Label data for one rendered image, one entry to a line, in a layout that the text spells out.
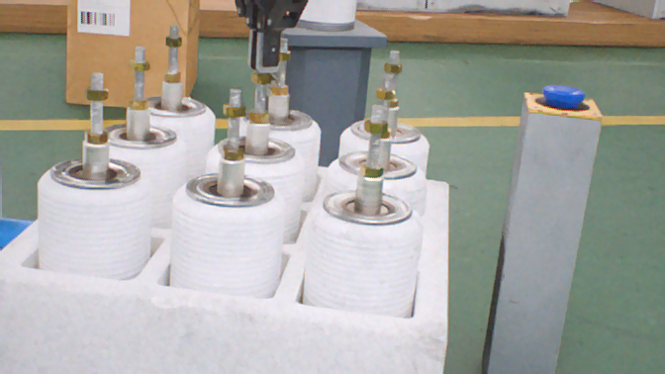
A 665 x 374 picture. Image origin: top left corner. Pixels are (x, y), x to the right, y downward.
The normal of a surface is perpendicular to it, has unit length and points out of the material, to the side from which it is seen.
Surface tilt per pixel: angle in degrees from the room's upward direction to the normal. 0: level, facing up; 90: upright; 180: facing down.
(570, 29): 90
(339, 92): 90
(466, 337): 0
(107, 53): 89
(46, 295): 90
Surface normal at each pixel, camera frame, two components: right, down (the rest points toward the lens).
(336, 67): 0.32, 0.33
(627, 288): 0.09, -0.94
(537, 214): -0.12, 0.32
